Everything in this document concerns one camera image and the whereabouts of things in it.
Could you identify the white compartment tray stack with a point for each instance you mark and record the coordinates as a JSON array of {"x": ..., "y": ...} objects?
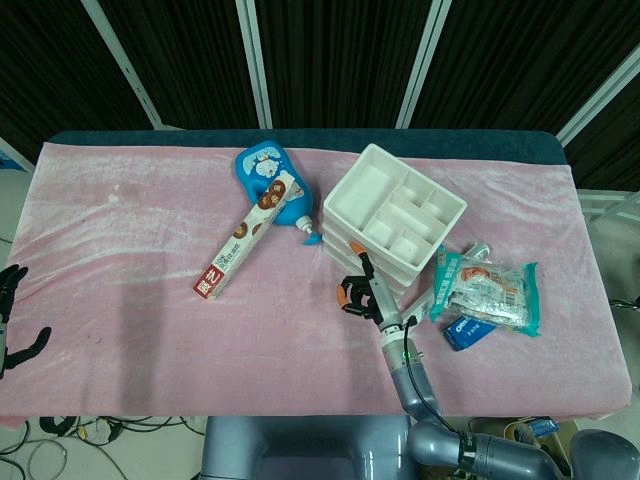
[{"x": 370, "y": 192}]

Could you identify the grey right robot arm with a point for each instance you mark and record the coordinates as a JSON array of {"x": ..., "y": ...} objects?
[{"x": 415, "y": 385}]

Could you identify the teal padded table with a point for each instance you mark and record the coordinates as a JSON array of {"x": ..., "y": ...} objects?
[{"x": 200, "y": 136}]

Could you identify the floor clutter with blue label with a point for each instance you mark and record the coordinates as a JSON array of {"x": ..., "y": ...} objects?
[{"x": 542, "y": 427}]

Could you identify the pink velvet cloth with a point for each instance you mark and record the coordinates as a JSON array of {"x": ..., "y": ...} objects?
[{"x": 150, "y": 325}]

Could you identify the teal snack packet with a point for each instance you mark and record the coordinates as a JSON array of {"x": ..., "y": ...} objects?
[{"x": 480, "y": 295}]

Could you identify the white metal rack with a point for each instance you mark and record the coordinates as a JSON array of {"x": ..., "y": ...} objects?
[{"x": 607, "y": 202}]

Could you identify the long baking paper box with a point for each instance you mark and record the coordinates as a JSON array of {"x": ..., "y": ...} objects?
[{"x": 240, "y": 237}]

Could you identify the blue cartoon bottle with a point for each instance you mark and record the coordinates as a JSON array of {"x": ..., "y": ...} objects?
[{"x": 260, "y": 162}]

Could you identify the white partition post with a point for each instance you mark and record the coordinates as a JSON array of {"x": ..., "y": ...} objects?
[
  {"x": 125, "y": 65},
  {"x": 422, "y": 65},
  {"x": 255, "y": 65},
  {"x": 600, "y": 75}
]

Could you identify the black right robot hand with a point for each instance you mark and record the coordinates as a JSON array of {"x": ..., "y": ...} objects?
[{"x": 377, "y": 300}]

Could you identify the blue Oreo pack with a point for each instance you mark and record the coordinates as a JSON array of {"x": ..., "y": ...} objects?
[{"x": 467, "y": 335}]

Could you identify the clear plastic drawer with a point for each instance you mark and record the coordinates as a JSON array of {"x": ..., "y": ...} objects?
[
  {"x": 336, "y": 226},
  {"x": 338, "y": 252},
  {"x": 336, "y": 239}
]

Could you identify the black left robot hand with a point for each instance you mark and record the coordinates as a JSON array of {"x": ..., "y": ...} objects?
[{"x": 11, "y": 295}]

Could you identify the grey robot torso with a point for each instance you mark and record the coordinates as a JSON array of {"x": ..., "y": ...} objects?
[{"x": 300, "y": 450}]

